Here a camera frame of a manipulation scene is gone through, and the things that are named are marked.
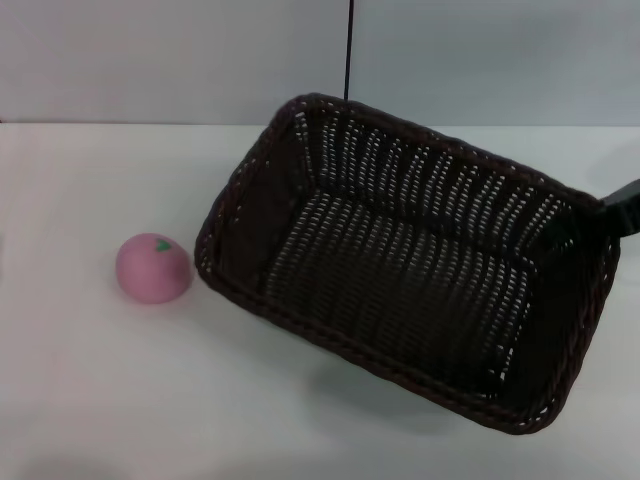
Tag black vertical cable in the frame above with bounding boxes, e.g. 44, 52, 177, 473
342, 0, 355, 101

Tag dark brown woven basket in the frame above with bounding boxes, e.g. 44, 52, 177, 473
192, 91, 622, 436

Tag pink peach toy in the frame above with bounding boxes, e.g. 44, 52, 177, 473
114, 232, 193, 305

